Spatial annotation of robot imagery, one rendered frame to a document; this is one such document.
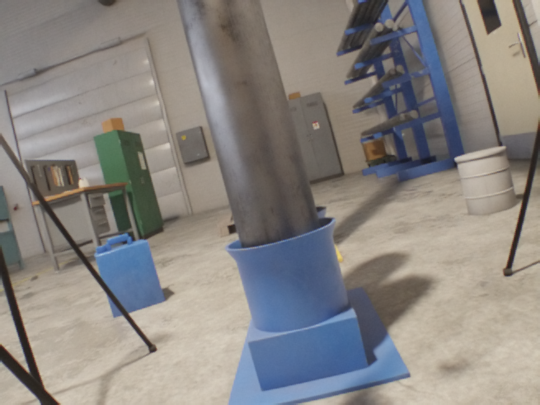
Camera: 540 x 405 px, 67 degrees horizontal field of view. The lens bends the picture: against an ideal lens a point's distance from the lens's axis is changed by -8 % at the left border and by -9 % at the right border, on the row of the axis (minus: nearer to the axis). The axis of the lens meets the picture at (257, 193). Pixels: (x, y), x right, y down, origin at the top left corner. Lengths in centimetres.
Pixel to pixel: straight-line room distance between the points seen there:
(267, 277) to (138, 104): 1017
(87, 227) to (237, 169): 463
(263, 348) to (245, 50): 72
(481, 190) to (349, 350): 167
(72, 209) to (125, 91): 602
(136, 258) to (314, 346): 150
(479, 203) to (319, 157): 752
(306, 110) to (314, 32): 199
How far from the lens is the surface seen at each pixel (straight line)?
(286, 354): 112
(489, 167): 260
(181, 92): 1090
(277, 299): 108
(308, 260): 107
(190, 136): 1049
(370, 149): 980
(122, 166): 700
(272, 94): 110
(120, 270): 243
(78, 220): 567
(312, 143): 993
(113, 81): 1145
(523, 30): 439
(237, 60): 109
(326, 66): 1072
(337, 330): 110
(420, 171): 561
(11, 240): 830
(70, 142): 1177
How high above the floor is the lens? 53
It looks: 2 degrees down
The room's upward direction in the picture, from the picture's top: 15 degrees counter-clockwise
